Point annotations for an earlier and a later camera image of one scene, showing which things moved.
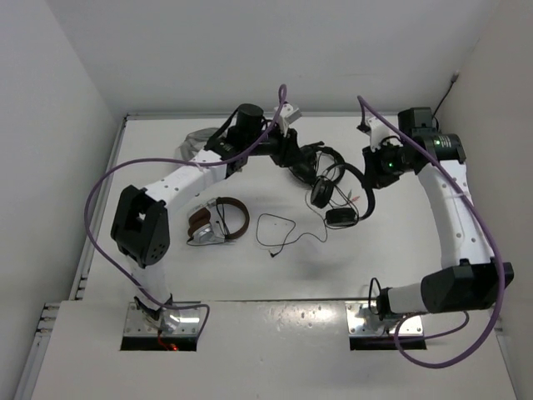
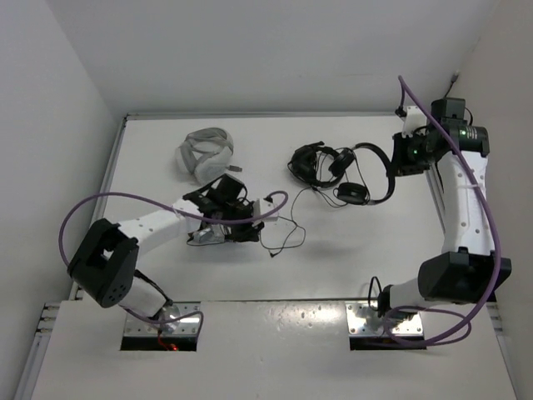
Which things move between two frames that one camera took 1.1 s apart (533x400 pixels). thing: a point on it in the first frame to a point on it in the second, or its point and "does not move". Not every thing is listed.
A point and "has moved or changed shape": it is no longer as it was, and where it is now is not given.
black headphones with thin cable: [346, 192] has moved or changed shape
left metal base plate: [135, 323] does not move
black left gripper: [286, 147] to [247, 232]
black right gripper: [374, 177] to [402, 167]
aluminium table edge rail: [271, 114] does not move
